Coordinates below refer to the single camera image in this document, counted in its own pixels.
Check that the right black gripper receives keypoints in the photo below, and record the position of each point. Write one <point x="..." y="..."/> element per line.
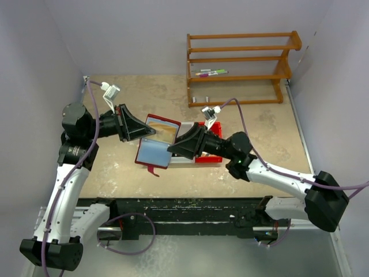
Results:
<point x="194" y="140"/>

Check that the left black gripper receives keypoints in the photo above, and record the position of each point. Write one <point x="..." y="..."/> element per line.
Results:
<point x="127" y="126"/>

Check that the red leather card holder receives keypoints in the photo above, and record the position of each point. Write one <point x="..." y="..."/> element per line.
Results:
<point x="154" y="154"/>

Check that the red plastic bin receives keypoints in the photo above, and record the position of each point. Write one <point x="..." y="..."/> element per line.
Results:
<point x="211" y="158"/>

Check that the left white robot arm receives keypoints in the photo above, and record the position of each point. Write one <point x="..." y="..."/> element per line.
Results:
<point x="58" y="240"/>

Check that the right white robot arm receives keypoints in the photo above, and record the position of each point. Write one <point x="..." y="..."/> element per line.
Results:
<point x="316" y="198"/>

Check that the white plastic bin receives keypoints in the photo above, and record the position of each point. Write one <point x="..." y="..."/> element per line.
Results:
<point x="175" y="159"/>

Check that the purple marker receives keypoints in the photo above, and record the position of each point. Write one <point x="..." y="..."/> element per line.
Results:
<point x="213" y="73"/>

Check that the green marker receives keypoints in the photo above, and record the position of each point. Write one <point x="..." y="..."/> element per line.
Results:
<point x="211" y="70"/>

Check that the wooden rack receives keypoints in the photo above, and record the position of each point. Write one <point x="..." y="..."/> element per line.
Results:
<point x="246" y="57"/>

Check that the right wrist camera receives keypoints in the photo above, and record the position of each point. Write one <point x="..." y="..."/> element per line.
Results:
<point x="210" y="114"/>

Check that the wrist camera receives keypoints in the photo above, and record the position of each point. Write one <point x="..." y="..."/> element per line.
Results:
<point x="110" y="93"/>
<point x="210" y="114"/>

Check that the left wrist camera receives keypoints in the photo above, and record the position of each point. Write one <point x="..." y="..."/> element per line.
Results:
<point x="110" y="93"/>

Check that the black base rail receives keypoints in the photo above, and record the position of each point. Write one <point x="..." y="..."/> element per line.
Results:
<point x="240" y="217"/>

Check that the aluminium frame rail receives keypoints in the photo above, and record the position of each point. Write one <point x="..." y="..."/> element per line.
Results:
<point x="79" y="211"/>

